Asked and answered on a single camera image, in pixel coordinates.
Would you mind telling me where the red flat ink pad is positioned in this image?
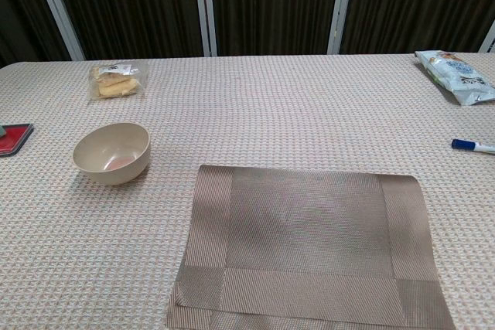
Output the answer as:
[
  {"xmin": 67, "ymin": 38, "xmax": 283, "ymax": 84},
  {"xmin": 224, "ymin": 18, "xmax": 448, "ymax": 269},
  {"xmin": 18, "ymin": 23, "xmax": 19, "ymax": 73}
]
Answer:
[{"xmin": 0, "ymin": 123, "xmax": 35, "ymax": 158}]

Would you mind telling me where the white printed snack packet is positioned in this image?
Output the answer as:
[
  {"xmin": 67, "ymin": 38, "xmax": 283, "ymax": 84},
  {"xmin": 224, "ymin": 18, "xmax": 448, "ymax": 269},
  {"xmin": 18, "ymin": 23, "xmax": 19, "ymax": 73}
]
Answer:
[{"xmin": 414, "ymin": 49, "xmax": 495, "ymax": 107}]

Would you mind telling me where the clear bag of biscuits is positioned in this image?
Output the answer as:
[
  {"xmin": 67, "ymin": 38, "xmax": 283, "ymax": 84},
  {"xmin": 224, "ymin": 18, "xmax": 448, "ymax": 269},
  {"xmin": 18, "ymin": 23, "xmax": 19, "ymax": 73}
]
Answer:
[{"xmin": 87, "ymin": 60, "xmax": 150, "ymax": 104}]

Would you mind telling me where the white metal frame post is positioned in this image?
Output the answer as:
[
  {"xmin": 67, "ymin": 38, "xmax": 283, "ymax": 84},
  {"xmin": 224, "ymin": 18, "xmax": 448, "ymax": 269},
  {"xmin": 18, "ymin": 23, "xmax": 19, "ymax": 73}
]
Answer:
[
  {"xmin": 478, "ymin": 20, "xmax": 495, "ymax": 53},
  {"xmin": 29, "ymin": 0, "xmax": 86, "ymax": 61},
  {"xmin": 192, "ymin": 0, "xmax": 218, "ymax": 57},
  {"xmin": 326, "ymin": 0, "xmax": 357, "ymax": 55}
]

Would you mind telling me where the white marker with blue cap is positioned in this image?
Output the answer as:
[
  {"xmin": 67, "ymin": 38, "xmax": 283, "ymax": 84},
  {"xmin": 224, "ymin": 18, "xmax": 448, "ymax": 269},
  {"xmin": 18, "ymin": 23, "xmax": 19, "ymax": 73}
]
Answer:
[{"xmin": 451, "ymin": 138, "xmax": 495, "ymax": 155}]

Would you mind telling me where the brown woven placemat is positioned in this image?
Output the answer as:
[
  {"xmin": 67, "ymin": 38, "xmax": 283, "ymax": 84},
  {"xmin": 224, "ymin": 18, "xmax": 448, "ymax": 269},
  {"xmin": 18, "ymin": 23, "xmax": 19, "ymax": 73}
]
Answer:
[{"xmin": 166, "ymin": 164, "xmax": 457, "ymax": 330}]

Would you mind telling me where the dark pleated curtain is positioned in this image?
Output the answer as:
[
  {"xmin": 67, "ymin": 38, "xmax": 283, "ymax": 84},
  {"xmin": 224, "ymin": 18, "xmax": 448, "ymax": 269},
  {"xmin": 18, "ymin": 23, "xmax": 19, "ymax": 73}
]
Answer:
[{"xmin": 0, "ymin": 0, "xmax": 495, "ymax": 68}]

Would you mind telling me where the beige checked tablecloth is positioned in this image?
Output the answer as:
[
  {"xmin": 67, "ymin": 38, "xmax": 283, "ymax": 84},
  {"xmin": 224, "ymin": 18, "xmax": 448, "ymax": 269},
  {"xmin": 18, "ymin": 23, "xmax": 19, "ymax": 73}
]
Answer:
[{"xmin": 0, "ymin": 53, "xmax": 495, "ymax": 330}]

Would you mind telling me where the beige round bowl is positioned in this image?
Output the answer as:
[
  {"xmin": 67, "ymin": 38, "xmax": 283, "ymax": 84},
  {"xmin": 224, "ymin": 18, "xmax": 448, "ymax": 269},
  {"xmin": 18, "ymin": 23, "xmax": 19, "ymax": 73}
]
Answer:
[{"xmin": 72, "ymin": 122, "xmax": 151, "ymax": 185}]

